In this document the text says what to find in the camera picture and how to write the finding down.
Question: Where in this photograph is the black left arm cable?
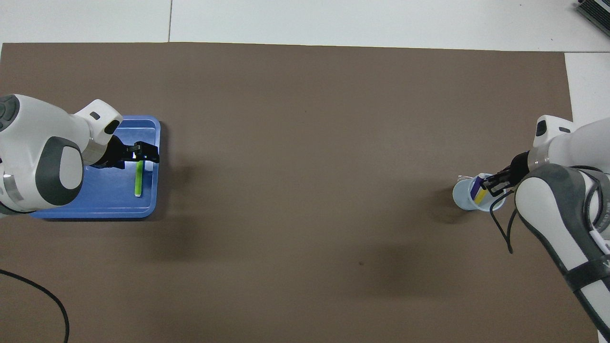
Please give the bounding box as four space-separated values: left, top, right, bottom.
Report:
0 269 71 343

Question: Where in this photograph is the purple highlighter pen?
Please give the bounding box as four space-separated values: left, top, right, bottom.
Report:
469 173 487 197

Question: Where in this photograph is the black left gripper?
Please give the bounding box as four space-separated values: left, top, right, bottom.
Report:
90 135 161 170

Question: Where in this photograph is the blue plastic tray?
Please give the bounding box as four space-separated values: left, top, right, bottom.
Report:
25 115 162 220

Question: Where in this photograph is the light blue mesh pen cup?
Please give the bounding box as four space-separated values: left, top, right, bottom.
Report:
452 173 507 212

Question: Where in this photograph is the grey laptop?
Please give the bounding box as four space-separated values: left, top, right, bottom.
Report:
576 0 610 36

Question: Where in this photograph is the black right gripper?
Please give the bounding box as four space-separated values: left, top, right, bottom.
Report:
482 151 531 197

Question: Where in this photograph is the brown table mat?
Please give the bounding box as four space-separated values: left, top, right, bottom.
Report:
0 42 600 343

